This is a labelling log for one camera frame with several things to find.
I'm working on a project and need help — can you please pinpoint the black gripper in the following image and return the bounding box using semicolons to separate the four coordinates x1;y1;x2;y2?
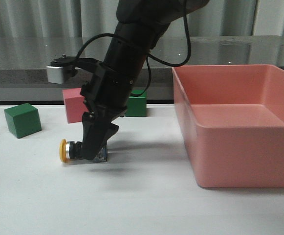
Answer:
80;61;136;160

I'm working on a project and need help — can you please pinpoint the yellow mushroom push button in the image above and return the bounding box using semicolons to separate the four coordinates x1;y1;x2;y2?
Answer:
59;139;109;164

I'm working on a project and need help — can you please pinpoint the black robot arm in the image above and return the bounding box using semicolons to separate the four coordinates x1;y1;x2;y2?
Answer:
80;0;208;160

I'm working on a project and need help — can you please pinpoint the pink wooden cube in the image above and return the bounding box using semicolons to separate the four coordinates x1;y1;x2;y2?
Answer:
62;88;87;123

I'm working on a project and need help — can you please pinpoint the green wooden cube right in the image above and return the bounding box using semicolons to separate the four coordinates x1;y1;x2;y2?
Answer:
125;92;147;117

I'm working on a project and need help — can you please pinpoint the green wooden cube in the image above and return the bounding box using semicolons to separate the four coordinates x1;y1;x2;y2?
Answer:
125;92;147;117
4;103;42;139

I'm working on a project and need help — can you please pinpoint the green wooden cube left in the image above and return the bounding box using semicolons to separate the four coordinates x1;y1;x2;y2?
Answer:
4;103;42;139

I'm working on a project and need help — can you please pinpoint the grey stone counter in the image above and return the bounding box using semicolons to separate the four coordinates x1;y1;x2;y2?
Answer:
0;36;284;104

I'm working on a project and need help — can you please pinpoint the pink plastic bin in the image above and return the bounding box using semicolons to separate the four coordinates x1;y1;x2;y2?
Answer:
173;65;284;188

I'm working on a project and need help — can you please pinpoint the grey curtain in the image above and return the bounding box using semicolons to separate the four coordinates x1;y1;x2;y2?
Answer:
0;0;284;38

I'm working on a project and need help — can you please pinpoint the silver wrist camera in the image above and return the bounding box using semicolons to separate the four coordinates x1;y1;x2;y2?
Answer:
46;54;77;84

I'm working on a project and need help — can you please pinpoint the black camera cable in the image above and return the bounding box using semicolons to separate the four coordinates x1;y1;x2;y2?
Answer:
75;9;192;98

